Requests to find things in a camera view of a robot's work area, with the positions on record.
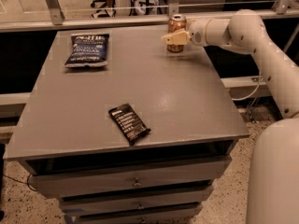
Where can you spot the grey drawer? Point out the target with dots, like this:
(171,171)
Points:
(130,177)
(146,216)
(137,200)

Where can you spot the metal railing frame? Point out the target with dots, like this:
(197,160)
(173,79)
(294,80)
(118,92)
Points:
(35,15)

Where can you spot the black office chair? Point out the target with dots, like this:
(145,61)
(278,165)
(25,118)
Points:
(101,9)

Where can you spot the blue vinegar chips bag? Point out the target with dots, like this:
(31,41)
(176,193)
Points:
(88,50)

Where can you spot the top grey drawer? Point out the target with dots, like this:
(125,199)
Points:
(130,177)

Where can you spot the orange soda can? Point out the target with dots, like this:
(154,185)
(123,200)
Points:
(176,22)

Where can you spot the bottom grey drawer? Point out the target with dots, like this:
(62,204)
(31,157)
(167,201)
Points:
(146,216)

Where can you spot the black rxbar chocolate bar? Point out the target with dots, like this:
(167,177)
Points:
(130,124)

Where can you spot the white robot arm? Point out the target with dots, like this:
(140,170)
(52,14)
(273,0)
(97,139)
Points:
(273,193)

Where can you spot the grey drawer cabinet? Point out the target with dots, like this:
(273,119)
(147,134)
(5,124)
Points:
(139,141)

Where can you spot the middle grey drawer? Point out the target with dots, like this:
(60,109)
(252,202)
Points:
(137,200)

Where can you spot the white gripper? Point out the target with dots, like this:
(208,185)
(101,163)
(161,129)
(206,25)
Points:
(196,34)

